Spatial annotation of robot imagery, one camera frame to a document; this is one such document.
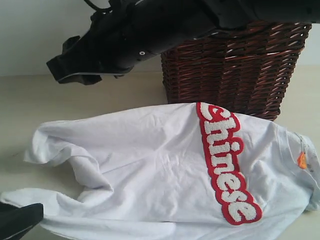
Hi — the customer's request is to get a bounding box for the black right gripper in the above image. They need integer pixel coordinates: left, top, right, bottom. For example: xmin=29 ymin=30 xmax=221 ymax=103
xmin=47 ymin=0 xmax=215 ymax=85

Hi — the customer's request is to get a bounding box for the white t-shirt red lettering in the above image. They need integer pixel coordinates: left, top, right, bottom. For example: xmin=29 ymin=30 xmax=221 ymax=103
xmin=0 ymin=102 xmax=320 ymax=240

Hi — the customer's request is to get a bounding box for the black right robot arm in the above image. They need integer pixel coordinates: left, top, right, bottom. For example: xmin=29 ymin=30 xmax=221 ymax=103
xmin=47 ymin=0 xmax=320 ymax=85

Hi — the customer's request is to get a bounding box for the dark brown wicker basket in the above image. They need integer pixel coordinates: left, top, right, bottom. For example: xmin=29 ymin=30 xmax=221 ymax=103
xmin=161 ymin=21 xmax=312 ymax=121

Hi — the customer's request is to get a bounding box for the orange t-shirt tag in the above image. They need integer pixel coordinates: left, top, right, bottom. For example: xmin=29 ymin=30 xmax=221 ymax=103
xmin=297 ymin=152 xmax=308 ymax=170

